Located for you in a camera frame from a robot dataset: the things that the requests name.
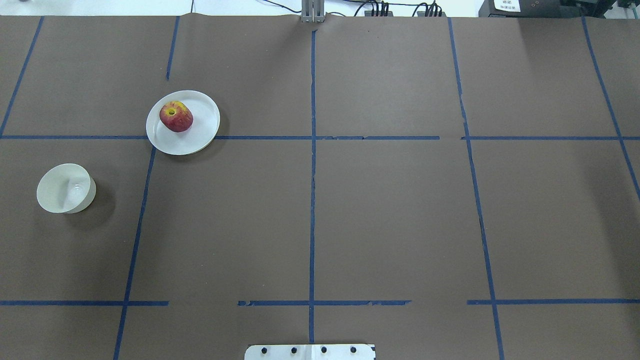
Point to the red yellow apple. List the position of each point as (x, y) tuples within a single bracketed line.
[(176, 116)]

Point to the white round plate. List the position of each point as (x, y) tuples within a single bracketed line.
[(206, 122)]

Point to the white bowl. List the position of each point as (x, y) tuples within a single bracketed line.
[(66, 189)]

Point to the black desktop box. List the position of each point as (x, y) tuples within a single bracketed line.
[(554, 9)]

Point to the aluminium frame post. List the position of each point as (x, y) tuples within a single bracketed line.
[(313, 11)]

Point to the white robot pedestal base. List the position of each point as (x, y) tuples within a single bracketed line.
[(357, 351)]

